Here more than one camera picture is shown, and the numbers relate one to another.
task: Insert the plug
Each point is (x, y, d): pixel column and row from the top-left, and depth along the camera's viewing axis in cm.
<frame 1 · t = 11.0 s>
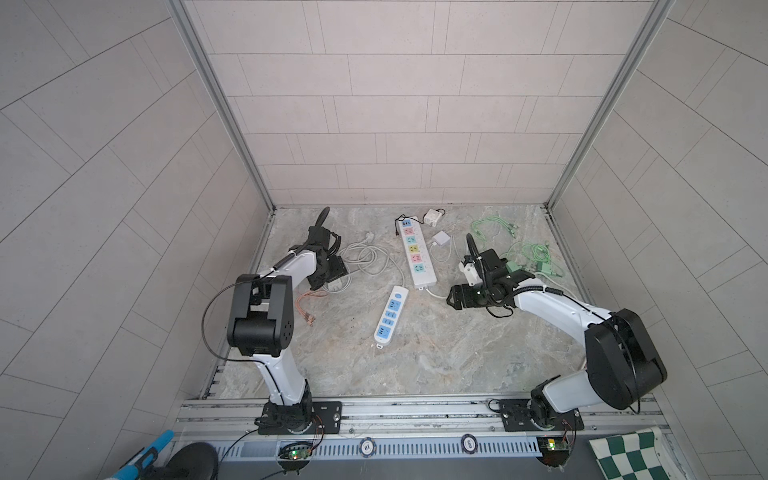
left hand: (341, 268, 97), fingers open
right hand: (456, 299, 87), fingers open
small blue-socket power strip: (391, 313, 88), point 2 cm above the table
long multicolour power strip: (416, 253, 101), point 3 cm above the table

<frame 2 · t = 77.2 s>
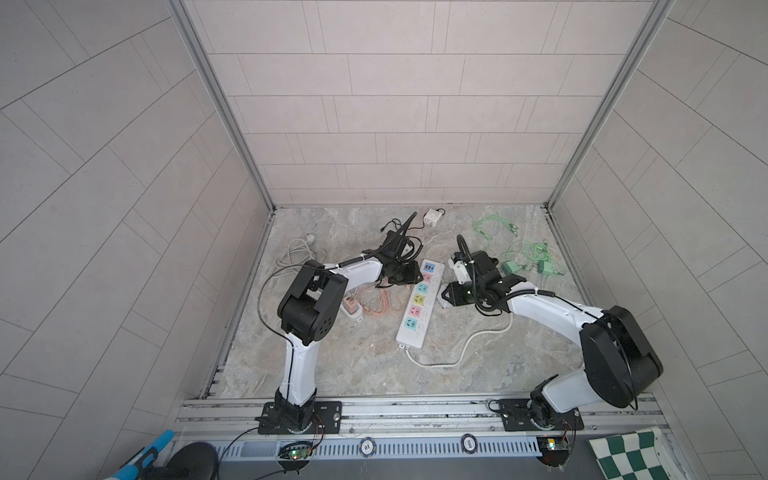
left hand: (428, 273, 94), fingers open
right hand: (444, 294, 87), fingers open
long multicolour power strip: (417, 317, 87), point 3 cm above the table
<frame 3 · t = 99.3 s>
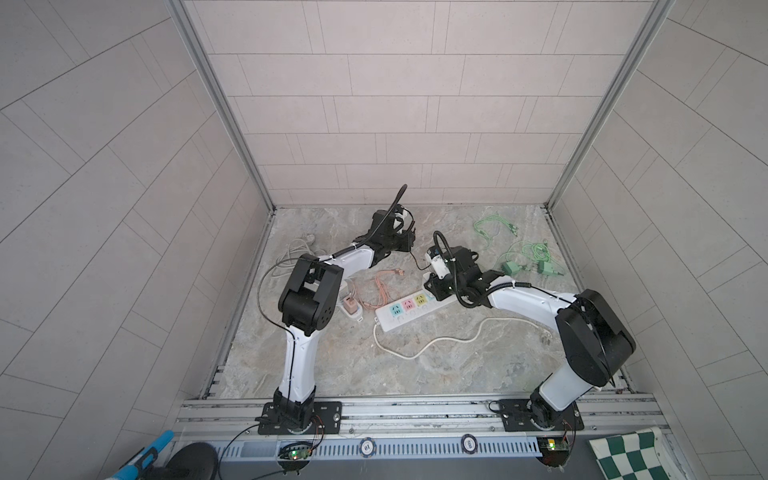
left hand: (421, 231, 97), fingers closed
right hand: (427, 283, 90), fingers open
long multicolour power strip: (410, 309, 89), point 3 cm above the table
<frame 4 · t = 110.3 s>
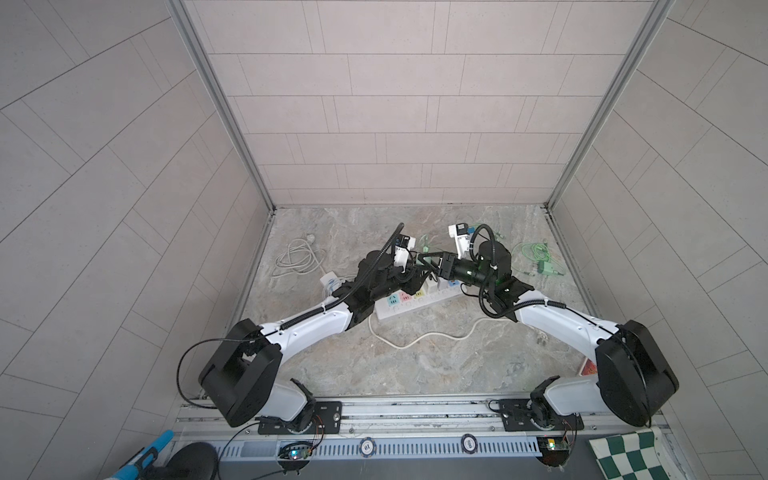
left hand: (433, 264, 77), fingers open
right hand: (421, 262, 76), fingers open
